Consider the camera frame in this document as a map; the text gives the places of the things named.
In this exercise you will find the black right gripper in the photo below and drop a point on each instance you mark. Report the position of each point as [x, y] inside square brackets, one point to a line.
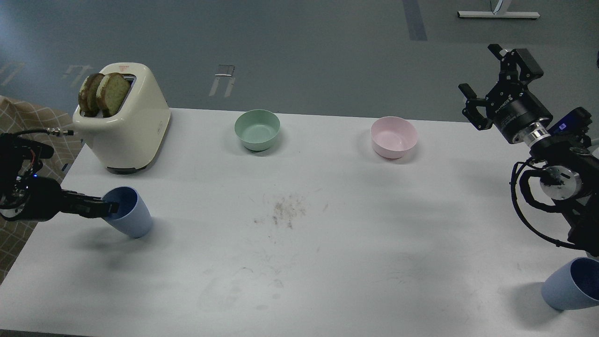
[510, 106]

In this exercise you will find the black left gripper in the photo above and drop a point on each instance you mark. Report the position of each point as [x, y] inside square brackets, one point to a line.
[38, 198]

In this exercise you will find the blue cup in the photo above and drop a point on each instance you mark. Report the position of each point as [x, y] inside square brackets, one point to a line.
[574, 286]
[132, 217]

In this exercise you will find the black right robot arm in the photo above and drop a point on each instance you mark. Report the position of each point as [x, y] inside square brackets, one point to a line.
[561, 175]

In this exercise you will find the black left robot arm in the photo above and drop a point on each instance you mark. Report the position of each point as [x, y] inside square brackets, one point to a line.
[12, 158]

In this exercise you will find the cream white toaster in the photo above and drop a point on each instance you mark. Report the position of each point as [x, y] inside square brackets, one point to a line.
[130, 140]

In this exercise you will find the white desk leg base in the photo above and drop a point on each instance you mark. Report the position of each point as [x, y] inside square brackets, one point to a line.
[499, 11]

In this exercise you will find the left toast slice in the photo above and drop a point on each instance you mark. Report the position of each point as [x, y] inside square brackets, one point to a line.
[87, 95]

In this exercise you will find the toast slice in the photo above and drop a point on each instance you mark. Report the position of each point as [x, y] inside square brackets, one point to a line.
[87, 95]
[111, 93]

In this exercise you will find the beige checkered cloth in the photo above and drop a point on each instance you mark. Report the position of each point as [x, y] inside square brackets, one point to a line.
[21, 116]

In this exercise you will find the pink bowl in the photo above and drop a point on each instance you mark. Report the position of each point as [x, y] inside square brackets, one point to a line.
[393, 137]

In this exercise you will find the right toast slice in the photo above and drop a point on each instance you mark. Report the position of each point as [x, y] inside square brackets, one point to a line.
[111, 93]

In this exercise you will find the mint green bowl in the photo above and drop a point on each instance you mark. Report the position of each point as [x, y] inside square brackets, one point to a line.
[257, 130]

